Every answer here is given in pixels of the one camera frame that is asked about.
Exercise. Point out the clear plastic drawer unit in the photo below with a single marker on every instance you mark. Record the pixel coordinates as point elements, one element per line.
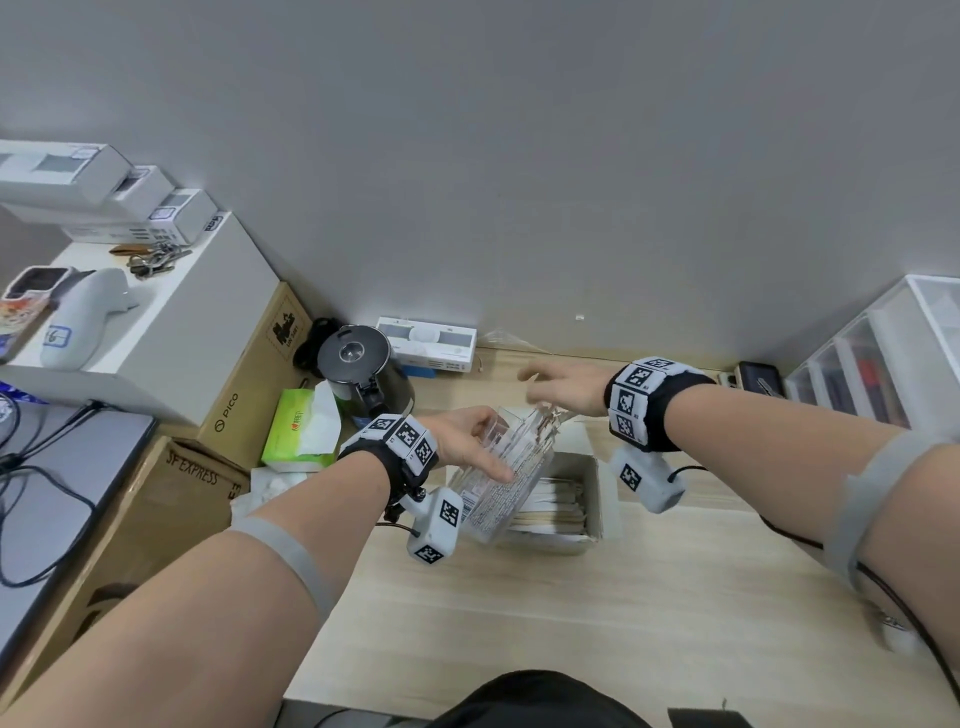
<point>885,367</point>

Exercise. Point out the cardboard box with black print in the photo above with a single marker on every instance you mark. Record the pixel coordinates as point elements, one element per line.
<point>259,375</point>

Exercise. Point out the person's left hand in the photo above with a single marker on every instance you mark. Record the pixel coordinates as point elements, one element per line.
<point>459,442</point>

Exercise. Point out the large white box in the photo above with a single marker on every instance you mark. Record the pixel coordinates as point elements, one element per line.
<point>187,330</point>

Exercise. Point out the large brown cardboard box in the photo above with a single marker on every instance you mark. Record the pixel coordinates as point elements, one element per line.
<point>150,517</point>

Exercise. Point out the small black device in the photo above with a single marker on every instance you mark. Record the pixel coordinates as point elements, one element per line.
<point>761,379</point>

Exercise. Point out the white handheld controller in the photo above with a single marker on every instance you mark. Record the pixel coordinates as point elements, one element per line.
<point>86,319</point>

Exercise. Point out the person's right forearm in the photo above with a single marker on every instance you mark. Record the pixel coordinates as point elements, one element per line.
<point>787,465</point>

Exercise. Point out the long white product box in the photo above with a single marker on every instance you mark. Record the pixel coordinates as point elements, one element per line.
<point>67,169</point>
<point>184,214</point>
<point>142,191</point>

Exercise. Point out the green tissue box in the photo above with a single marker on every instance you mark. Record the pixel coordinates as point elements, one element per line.
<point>300,431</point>

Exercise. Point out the white and blue flat box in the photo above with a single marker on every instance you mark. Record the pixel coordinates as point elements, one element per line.
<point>427,345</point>

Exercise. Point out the bunch of keys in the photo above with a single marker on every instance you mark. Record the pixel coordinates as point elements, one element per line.
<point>150,259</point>

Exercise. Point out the black electric kettle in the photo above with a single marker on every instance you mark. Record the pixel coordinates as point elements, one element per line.
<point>356,364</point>

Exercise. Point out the person's left thumb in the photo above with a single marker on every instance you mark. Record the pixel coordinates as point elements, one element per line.
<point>491,465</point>

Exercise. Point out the white marker wrist camera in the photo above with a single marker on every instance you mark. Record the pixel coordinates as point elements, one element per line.
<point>649,480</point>
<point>439,529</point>

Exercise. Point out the person's right hand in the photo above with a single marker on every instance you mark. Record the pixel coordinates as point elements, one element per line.
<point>577,388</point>

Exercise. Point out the grey laptop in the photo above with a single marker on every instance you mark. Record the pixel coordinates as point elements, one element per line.
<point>52,517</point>

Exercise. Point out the person's right fingers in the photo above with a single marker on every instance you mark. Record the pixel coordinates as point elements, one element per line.
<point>541,381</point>

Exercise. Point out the crumpled white tissue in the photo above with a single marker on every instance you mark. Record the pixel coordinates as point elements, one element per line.
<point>266,487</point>

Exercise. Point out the black clothing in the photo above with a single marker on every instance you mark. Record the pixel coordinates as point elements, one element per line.
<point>540,701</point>

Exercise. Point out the small white adapter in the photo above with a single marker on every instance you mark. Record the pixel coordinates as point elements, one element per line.
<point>896,634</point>

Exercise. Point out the black marker wristband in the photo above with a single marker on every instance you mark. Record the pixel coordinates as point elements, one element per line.
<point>397,442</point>
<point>645,401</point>

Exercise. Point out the grey box of wooden sticks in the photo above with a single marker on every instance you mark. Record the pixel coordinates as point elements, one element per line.
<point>570,510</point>

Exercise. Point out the clear plastic bag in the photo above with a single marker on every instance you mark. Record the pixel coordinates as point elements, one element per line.
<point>510,345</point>

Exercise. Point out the clear plastic container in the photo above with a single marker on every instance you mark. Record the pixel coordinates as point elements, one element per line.
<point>510,480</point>

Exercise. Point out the person's left forearm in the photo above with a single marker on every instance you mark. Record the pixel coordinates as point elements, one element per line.
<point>225,585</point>

